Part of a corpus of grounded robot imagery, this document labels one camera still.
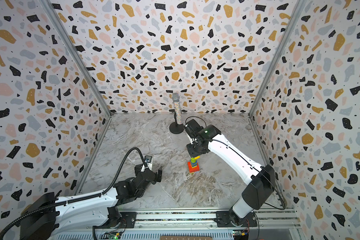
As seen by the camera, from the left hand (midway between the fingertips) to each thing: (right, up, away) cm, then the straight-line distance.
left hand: (155, 164), depth 81 cm
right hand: (+20, +9, -4) cm, 22 cm away
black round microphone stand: (+7, +20, +31) cm, 38 cm away
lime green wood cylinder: (+21, +2, 0) cm, 21 cm away
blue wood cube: (+21, -1, +4) cm, 22 cm away
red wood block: (+21, -5, +8) cm, 23 cm away
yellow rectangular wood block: (+22, +6, -10) cm, 25 cm away
